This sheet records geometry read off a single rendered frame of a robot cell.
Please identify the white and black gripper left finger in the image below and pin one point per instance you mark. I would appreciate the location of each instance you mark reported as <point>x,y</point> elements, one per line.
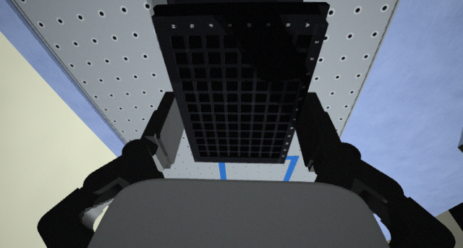
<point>69,224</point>

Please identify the blue tape outline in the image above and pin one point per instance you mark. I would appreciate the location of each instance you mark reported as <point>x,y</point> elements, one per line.
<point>290,169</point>

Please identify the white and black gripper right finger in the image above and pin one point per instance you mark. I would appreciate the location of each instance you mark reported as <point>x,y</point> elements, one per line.
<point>339,163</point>

